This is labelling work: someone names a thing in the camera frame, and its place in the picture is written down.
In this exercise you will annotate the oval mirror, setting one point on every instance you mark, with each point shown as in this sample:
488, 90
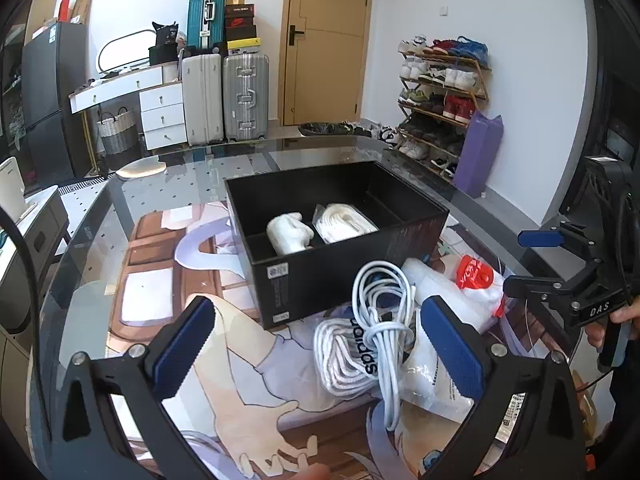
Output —
125, 50

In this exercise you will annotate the white suitcase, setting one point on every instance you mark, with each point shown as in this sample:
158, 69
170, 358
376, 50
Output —
202, 100

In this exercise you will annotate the brown cardboard piece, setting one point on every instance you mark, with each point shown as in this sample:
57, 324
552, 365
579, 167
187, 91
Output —
82, 6

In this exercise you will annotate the round white stool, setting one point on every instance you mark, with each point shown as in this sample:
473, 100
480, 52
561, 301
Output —
142, 170

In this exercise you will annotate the white printed packet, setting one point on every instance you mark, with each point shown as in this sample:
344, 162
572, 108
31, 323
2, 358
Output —
435, 385

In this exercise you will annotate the printed desk mat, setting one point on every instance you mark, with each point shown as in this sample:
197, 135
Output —
150, 285

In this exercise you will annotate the wooden door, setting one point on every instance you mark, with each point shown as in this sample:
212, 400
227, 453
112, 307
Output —
330, 40

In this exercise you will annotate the person's right hand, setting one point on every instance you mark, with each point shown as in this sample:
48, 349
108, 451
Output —
625, 315

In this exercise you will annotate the black-printed bag of white laces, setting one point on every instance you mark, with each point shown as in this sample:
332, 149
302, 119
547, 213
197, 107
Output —
340, 360

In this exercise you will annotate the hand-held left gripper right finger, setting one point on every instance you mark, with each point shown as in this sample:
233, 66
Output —
452, 350

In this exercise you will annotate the plain bag of white laces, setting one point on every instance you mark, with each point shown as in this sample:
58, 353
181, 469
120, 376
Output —
345, 222

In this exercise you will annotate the white bag with red label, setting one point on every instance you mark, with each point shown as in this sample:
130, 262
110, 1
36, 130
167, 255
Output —
480, 295

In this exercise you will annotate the grey side cabinet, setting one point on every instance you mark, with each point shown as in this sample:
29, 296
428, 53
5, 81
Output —
30, 255

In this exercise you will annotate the teal suitcase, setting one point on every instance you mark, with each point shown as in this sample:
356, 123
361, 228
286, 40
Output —
206, 15

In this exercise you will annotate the black cardboard box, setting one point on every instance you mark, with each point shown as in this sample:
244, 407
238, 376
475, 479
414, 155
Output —
345, 285

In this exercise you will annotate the shoe rack with shoes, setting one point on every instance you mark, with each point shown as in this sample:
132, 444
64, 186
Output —
440, 105

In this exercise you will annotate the white dressing desk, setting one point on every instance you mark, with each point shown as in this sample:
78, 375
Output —
160, 105

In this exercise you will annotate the silver suitcase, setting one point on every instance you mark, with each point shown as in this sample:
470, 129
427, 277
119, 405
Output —
245, 97

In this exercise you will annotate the grey laundry basket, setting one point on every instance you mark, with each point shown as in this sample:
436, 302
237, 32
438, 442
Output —
118, 135

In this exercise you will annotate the stack of shoe boxes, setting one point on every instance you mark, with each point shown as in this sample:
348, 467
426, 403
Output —
241, 25

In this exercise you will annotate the white kettle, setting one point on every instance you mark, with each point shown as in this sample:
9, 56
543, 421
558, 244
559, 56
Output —
11, 190

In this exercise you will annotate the black bag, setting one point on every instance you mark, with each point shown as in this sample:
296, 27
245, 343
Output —
165, 42

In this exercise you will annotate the purple bag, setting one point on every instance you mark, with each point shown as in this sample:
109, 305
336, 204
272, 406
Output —
477, 155

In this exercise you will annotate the person's left hand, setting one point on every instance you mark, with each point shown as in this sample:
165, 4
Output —
307, 472

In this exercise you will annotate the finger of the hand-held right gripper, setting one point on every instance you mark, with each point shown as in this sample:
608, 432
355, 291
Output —
535, 287
542, 237

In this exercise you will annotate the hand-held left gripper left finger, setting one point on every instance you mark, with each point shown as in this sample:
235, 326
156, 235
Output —
185, 350

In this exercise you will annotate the dark glass cabinet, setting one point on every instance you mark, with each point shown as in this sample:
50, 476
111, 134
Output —
11, 75

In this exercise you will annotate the row of shoes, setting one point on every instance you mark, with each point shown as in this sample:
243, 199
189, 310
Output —
345, 129

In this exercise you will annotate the black refrigerator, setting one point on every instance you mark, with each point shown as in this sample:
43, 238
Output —
52, 100

